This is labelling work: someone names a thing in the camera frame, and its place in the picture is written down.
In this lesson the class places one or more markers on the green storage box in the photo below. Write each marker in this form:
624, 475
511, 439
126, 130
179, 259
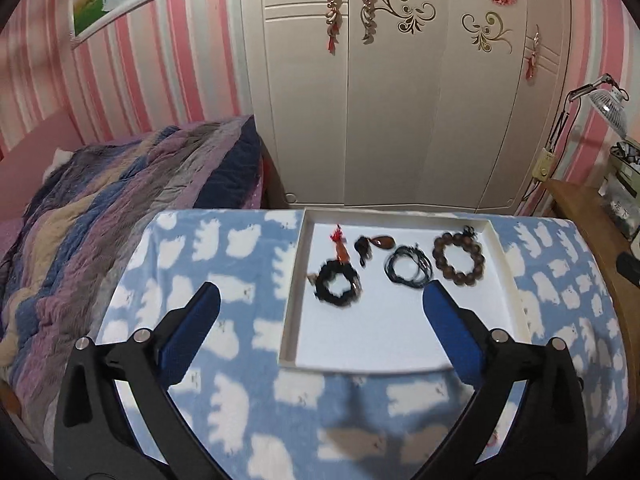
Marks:
622, 185

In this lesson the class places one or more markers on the red tassel charm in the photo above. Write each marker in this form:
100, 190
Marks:
332, 42
531, 66

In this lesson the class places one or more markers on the wooden desk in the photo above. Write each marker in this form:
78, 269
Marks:
585, 230

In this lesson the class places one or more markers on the black scrunchie with silver clips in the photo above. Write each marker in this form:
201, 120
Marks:
327, 292

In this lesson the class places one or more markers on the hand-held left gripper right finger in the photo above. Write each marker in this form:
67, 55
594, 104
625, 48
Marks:
450, 330

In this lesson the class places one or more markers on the cream wardrobe with gold ornaments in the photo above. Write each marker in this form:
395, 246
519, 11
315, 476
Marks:
400, 110

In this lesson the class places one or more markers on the blue blanket with white bears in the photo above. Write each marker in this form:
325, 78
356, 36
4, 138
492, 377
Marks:
240, 410

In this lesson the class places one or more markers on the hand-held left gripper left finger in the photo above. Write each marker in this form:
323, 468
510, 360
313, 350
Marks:
192, 330

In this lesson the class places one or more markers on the white shallow box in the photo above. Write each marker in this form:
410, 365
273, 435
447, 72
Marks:
360, 335

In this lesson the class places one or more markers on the orange pendant with red knot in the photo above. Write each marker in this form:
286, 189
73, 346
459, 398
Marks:
341, 250

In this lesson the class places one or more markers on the striped purple quilt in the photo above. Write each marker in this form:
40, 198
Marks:
100, 240

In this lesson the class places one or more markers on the pink headboard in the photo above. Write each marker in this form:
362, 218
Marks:
35, 150

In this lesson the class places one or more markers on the cream wall socket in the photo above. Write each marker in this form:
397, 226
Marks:
543, 165

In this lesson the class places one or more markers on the silver desk lamp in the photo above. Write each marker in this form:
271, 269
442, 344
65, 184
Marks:
607, 105

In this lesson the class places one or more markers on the white pillow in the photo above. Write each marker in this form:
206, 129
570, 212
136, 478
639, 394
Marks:
59, 159

